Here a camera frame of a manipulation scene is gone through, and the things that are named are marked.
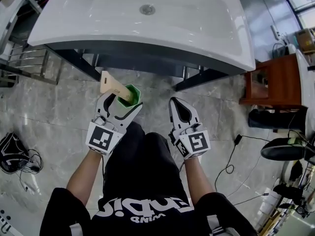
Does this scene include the white washbasin on chrome rack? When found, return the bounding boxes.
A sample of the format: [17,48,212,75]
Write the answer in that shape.
[0,0,31,57]

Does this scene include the brown wooden cabinet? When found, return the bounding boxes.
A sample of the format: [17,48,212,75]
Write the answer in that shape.
[239,54,304,108]

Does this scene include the cardboard box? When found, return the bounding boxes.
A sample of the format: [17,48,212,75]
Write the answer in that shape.
[295,27,315,54]

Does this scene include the white floor socket strip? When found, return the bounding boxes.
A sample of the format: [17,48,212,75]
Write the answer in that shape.
[270,25,282,39]

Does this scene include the white sink basin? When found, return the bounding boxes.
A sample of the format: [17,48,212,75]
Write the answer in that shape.
[27,0,256,72]

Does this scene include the black adapter cable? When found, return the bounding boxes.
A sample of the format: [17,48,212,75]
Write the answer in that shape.
[215,135,271,199]

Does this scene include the black round stool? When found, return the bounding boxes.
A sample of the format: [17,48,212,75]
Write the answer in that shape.
[260,136,311,161]

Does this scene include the black backpack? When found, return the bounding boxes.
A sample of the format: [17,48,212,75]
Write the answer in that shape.
[0,131,44,175]

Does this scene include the white basin on wooden cabinet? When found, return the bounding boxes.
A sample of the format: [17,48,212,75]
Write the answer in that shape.
[294,48,315,146]

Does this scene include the person's right forearm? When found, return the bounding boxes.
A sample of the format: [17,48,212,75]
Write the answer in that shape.
[183,155,215,207]

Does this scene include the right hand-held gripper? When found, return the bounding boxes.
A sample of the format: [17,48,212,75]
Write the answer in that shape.
[168,96,213,161]

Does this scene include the chrome rack stand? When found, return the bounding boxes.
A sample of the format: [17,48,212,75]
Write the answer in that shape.
[0,1,63,86]

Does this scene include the green cup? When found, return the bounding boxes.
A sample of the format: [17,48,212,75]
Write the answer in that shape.
[117,84,142,108]

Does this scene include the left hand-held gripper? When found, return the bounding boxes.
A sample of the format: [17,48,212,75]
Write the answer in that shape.
[85,91,144,156]

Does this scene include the person's black trousers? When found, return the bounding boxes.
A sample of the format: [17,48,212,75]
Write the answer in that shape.
[103,120,188,203]

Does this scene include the person's left forearm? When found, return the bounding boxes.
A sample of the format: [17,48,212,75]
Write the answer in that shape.
[65,151,109,207]

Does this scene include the person's black shirt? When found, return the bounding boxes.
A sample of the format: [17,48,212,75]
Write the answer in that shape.
[40,187,259,236]

